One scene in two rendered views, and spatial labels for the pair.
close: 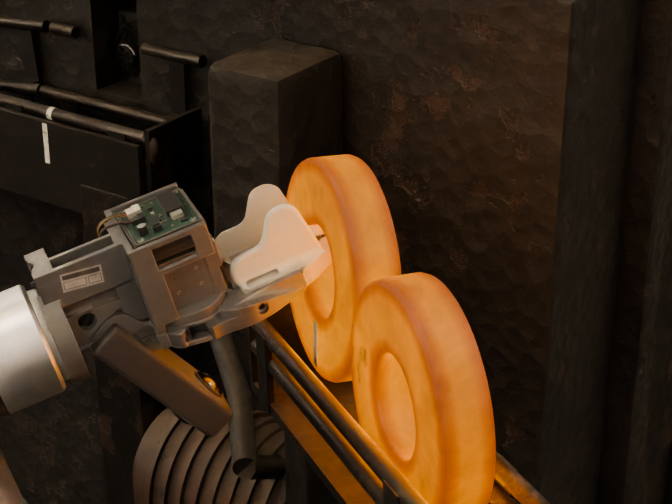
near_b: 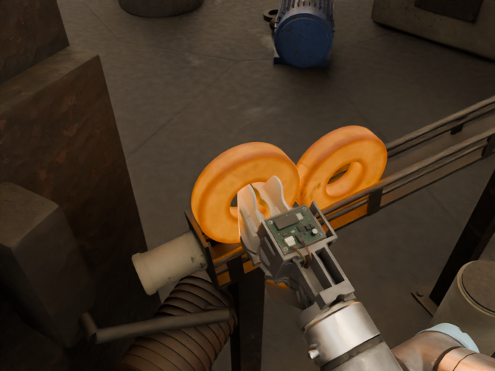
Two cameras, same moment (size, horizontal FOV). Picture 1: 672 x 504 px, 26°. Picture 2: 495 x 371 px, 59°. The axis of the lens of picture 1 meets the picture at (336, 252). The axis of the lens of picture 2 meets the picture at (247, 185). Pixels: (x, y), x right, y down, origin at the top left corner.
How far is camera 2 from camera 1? 1.04 m
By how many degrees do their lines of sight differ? 77
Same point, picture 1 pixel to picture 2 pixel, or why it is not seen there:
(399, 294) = (354, 138)
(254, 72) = (40, 217)
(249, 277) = not seen: hidden behind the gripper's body
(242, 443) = (217, 313)
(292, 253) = (275, 194)
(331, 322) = not seen: hidden behind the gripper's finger
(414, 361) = (368, 149)
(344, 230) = (284, 162)
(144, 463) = not seen: outside the picture
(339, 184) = (267, 152)
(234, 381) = (166, 322)
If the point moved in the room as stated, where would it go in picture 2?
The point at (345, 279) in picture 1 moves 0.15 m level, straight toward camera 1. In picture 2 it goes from (287, 179) to (393, 171)
